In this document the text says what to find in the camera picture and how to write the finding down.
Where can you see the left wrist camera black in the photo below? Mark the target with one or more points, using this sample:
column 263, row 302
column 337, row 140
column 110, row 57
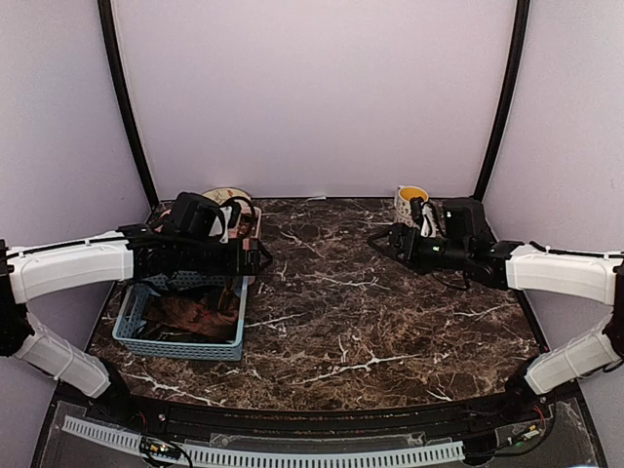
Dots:
column 199, row 218

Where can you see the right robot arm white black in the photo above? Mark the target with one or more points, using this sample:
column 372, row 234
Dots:
column 517, row 266

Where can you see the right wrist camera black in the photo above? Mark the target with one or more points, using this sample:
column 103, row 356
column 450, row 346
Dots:
column 460, row 218

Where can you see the left black frame post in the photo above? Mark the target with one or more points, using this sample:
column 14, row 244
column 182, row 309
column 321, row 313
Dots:
column 116, row 70

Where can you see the brown red patterned tie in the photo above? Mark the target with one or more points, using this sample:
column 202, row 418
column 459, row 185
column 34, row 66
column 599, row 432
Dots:
column 203, row 315

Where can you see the white mug yellow inside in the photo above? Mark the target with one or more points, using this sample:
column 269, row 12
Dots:
column 402, row 206

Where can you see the black frame post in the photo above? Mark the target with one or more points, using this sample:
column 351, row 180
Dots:
column 116, row 70
column 508, row 86

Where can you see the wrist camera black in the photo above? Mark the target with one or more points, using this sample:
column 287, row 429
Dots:
column 460, row 218
column 199, row 218

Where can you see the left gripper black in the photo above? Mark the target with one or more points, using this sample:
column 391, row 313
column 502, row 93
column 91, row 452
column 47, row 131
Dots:
column 250, row 266

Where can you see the pink divided organizer tray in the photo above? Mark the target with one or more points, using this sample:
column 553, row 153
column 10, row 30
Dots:
column 245, row 230

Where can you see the black front rail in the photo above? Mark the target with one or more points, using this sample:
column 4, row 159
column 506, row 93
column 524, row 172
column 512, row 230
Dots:
column 171, row 409

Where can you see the right black frame post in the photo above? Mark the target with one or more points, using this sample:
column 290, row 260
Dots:
column 508, row 86

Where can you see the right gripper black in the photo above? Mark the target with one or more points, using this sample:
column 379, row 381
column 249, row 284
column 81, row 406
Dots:
column 400, row 231

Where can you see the white slotted cable duct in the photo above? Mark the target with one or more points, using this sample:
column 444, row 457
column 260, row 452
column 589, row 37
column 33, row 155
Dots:
column 194, row 455

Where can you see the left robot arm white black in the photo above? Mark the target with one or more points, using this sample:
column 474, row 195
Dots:
column 129, row 253

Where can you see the beige floral plate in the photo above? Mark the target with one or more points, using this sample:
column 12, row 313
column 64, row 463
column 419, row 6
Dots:
column 222, row 195

